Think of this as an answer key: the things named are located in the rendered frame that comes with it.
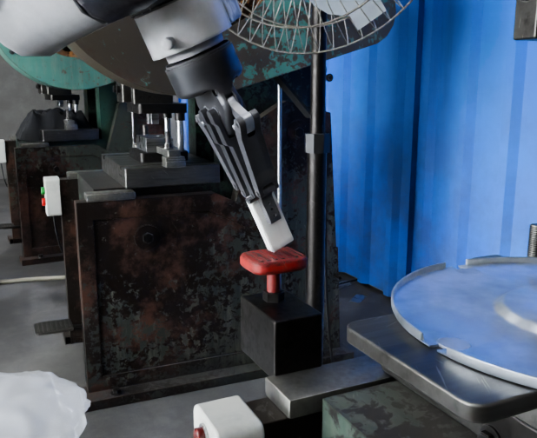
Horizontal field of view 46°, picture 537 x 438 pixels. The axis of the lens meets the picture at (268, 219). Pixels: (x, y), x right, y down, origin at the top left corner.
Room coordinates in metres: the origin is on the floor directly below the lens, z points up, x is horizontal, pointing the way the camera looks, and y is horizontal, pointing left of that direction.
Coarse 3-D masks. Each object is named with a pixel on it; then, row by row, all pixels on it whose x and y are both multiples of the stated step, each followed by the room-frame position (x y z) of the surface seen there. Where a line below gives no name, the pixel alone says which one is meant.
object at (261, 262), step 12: (252, 252) 0.72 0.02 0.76; (264, 252) 0.71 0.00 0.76; (276, 252) 0.72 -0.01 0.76; (288, 252) 0.71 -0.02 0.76; (252, 264) 0.68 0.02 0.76; (264, 264) 0.67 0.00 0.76; (276, 264) 0.68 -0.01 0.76; (288, 264) 0.68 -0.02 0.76; (300, 264) 0.69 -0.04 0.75; (276, 276) 0.70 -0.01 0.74; (276, 288) 0.70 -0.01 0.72
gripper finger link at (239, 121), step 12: (240, 120) 0.62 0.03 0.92; (240, 132) 0.63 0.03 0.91; (252, 132) 0.64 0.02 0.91; (240, 144) 0.65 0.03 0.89; (252, 144) 0.64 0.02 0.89; (264, 144) 0.65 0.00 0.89; (252, 156) 0.65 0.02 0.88; (264, 156) 0.65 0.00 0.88; (252, 168) 0.65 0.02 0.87; (264, 168) 0.66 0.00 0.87; (252, 180) 0.66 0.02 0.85; (264, 180) 0.66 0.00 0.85; (276, 180) 0.67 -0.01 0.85
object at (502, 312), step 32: (512, 256) 0.60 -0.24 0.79; (416, 288) 0.52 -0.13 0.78; (448, 288) 0.52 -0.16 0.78; (480, 288) 0.52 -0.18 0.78; (512, 288) 0.52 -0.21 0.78; (416, 320) 0.44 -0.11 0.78; (448, 320) 0.44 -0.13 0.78; (480, 320) 0.44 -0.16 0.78; (512, 320) 0.44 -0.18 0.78; (448, 352) 0.38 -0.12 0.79; (480, 352) 0.39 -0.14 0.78; (512, 352) 0.39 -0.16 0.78
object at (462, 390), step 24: (360, 336) 0.42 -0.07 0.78; (384, 336) 0.42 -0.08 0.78; (408, 336) 0.42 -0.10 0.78; (384, 360) 0.39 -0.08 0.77; (408, 360) 0.38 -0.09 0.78; (432, 360) 0.38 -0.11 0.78; (432, 384) 0.35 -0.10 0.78; (456, 384) 0.35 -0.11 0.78; (480, 384) 0.35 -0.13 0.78; (504, 384) 0.35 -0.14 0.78; (456, 408) 0.33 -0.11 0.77; (480, 408) 0.32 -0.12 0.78; (504, 408) 0.33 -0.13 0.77; (528, 408) 0.33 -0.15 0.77; (480, 432) 0.46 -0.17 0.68; (504, 432) 0.45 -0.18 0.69; (528, 432) 0.43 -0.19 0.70
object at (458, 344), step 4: (440, 340) 0.41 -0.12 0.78; (444, 340) 0.41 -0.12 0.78; (448, 340) 0.41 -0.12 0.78; (452, 340) 0.41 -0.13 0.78; (456, 340) 0.41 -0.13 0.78; (460, 340) 0.41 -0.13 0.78; (464, 340) 0.41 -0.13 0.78; (440, 344) 0.40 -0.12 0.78; (444, 344) 0.40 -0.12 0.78; (448, 344) 0.40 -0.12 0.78; (452, 344) 0.40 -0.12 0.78; (456, 344) 0.40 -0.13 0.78; (460, 344) 0.40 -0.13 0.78; (464, 344) 0.40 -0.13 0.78; (468, 344) 0.40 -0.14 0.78; (456, 348) 0.39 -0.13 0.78; (460, 348) 0.39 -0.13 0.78; (464, 348) 0.39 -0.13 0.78
